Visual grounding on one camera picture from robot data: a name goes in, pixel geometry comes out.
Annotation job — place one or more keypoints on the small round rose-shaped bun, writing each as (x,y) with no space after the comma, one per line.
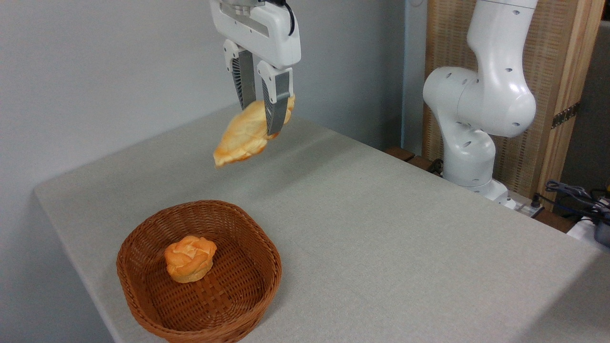
(189,259)

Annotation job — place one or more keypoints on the white block under box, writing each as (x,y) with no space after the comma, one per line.
(580,229)

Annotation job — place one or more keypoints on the metal hinge on screen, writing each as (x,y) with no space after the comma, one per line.
(565,115)

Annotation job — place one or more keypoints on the brown wicker basket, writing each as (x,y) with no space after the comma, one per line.
(228,305)

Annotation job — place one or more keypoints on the long golden bread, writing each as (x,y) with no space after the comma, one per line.
(243,136)

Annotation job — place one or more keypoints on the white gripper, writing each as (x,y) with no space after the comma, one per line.
(276,43)

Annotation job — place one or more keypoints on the blue-grey box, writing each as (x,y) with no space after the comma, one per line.
(603,233)

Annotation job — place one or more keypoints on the wooden woven screen panel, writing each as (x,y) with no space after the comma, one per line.
(557,57)

